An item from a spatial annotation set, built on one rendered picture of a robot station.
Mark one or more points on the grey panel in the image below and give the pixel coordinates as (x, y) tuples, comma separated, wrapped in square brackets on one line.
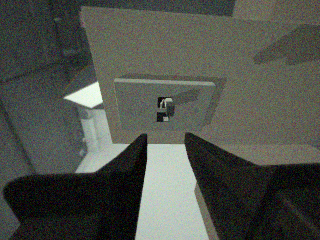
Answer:
[(233, 80)]

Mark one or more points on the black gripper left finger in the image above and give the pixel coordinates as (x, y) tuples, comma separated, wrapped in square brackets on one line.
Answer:
[(115, 191)]

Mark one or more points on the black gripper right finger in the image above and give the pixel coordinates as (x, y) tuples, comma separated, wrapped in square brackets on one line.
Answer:
[(237, 192)]

